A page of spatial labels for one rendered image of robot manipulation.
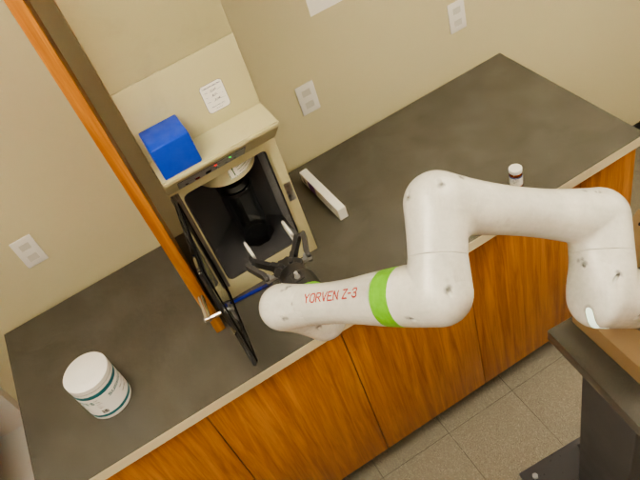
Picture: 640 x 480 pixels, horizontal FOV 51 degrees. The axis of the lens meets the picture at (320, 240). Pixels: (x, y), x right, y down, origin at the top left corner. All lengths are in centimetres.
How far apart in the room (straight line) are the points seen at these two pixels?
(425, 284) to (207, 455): 113
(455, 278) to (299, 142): 134
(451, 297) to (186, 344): 106
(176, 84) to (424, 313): 83
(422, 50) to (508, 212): 134
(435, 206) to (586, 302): 41
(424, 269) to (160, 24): 81
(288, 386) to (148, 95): 93
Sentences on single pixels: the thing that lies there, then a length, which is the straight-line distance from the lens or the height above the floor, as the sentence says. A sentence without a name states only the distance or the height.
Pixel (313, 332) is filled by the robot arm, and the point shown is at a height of 122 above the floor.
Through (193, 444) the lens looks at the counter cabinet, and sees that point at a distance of 205.
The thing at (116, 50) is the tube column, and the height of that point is 180.
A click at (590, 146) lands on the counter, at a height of 94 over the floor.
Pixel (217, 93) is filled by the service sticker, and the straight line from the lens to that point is 170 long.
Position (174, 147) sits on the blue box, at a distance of 159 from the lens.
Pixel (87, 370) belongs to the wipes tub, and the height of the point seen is 109.
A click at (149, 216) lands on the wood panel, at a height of 143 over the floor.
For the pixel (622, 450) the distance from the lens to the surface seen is 205.
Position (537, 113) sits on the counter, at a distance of 242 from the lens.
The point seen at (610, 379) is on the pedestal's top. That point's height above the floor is 94.
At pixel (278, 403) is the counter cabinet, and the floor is 73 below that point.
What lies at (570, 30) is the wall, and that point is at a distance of 303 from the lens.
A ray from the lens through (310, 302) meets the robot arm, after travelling 139.
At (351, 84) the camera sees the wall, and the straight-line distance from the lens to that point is 242.
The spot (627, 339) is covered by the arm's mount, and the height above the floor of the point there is 103.
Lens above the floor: 243
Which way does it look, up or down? 44 degrees down
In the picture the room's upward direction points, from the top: 21 degrees counter-clockwise
